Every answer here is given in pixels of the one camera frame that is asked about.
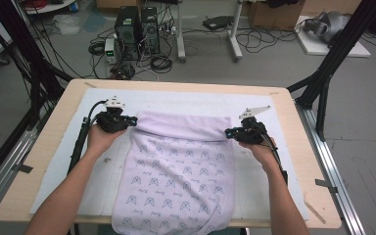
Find person's left hand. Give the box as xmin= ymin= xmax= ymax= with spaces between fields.
xmin=86 ymin=123 xmax=127 ymax=158

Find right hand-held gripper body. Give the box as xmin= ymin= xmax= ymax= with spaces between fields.
xmin=237 ymin=105 xmax=271 ymax=146

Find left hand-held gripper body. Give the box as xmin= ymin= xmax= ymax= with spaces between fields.
xmin=95 ymin=96 xmax=128 ymax=134

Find black metal frame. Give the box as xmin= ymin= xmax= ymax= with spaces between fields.
xmin=0 ymin=0 xmax=73 ymax=192
xmin=287 ymin=0 xmax=376 ymax=142

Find lilac patterned towel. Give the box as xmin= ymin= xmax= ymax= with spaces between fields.
xmin=111 ymin=110 xmax=237 ymax=235

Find white floor board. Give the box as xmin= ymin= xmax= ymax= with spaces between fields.
xmin=295 ymin=15 xmax=372 ymax=59

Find dark tape piece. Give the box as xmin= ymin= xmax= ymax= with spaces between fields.
xmin=13 ymin=163 xmax=34 ymax=174

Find white power supply unit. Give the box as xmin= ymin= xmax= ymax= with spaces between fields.
xmin=104 ymin=37 xmax=118 ymax=65

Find person's teal trousers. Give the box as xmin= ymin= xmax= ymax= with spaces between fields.
xmin=103 ymin=224 xmax=240 ymax=235

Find flat black device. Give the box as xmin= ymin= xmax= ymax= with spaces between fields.
xmin=203 ymin=15 xmax=235 ymax=31

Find aluminium rail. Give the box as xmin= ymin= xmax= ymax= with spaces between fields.
xmin=0 ymin=128 xmax=39 ymax=223
xmin=295 ymin=101 xmax=367 ymax=235

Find slim black computer tower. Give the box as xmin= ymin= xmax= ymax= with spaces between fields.
xmin=140 ymin=7 xmax=162 ymax=55

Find large black computer tower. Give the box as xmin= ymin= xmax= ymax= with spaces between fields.
xmin=115 ymin=6 xmax=142 ymax=62

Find round white table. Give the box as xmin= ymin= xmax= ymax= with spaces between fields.
xmin=23 ymin=0 xmax=78 ymax=15

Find loose black floor cables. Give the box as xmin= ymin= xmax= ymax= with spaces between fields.
xmin=235 ymin=27 xmax=299 ymax=54

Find brown cardboard box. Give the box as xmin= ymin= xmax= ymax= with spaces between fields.
xmin=248 ymin=0 xmax=306 ymax=31

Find grey headset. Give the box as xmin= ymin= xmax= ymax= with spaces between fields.
xmin=303 ymin=11 xmax=351 ymax=44

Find coiled black cable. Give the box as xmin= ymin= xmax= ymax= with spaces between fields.
xmin=87 ymin=40 xmax=107 ymax=56
xmin=150 ymin=55 xmax=173 ymax=73

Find grey tape piece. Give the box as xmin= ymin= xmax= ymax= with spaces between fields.
xmin=314 ymin=178 xmax=339 ymax=194

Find person's right hand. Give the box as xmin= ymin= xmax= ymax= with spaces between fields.
xmin=239 ymin=136 xmax=279 ymax=171

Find white desk frame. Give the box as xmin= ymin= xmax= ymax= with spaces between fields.
xmin=175 ymin=0 xmax=245 ymax=64

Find white foam mat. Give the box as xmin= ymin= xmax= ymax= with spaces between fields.
xmin=28 ymin=87 xmax=310 ymax=221

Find clear plastic sheet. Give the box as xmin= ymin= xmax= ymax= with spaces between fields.
xmin=52 ymin=14 xmax=81 ymax=35

